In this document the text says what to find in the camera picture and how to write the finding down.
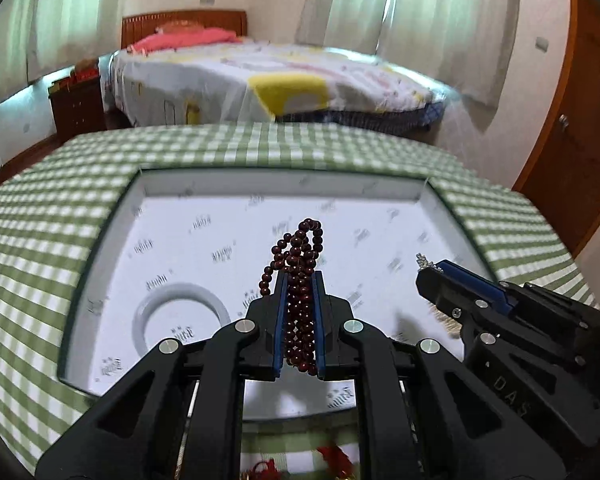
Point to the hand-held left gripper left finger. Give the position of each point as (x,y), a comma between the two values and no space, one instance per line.
(280,325)

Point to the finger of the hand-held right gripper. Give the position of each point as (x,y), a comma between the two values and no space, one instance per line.
(445,292)
(475,277)

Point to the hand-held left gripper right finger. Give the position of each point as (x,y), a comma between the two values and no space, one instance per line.
(320,325)

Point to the white jewelry tray dark rim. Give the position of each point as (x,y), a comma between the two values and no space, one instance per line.
(205,220)

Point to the white jade bangle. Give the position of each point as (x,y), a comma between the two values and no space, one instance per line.
(180,289)

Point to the brown wooden door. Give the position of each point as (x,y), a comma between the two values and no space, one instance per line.
(575,150)

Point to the pale green curtain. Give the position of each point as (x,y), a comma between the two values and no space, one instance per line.
(70,15)
(450,25)
(12,35)
(350,0)

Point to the bed with patterned sheet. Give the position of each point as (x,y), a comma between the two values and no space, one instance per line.
(220,75)

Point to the green checked tablecloth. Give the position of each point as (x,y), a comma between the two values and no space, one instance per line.
(30,260)

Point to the dark wooden nightstand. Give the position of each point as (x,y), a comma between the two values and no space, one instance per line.
(77,105)

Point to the pink pillow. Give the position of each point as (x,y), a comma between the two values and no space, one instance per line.
(180,40)

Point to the wooden headboard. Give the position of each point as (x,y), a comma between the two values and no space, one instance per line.
(230,20)

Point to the red box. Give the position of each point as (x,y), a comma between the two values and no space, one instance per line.
(82,76)

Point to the orange cushion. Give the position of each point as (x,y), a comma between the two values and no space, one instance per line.
(177,24)

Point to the brown stuffed toy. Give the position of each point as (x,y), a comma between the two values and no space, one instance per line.
(86,63)

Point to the wall light switch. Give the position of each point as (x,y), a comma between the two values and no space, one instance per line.
(542,43)

